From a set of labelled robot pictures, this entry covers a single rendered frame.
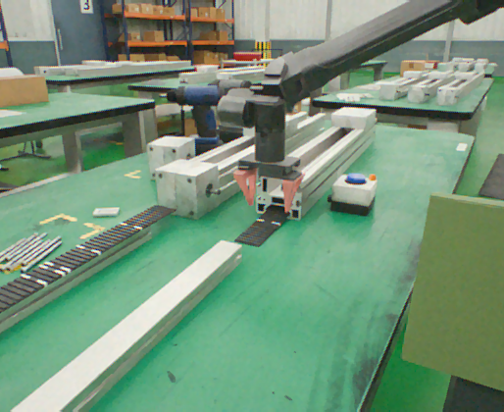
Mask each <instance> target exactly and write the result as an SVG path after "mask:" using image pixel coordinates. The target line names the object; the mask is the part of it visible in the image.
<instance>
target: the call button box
mask: <svg viewBox="0 0 504 412"><path fill-rule="evenodd" d="M376 189H377V180H369V178H366V180H365V181H364V182H352V181H348V180H347V179H346V176H345V175H343V176H341V177H340V178H339V179H338V180H337V181H336V183H335V184H333V185H332V194H329V195H328V202H331V204H330V210H334V211H339V212H345V213H349V214H354V215H360V216H365V217H368V214H369V213H370V211H371V209H373V207H374V205H375V203H376Z"/></svg>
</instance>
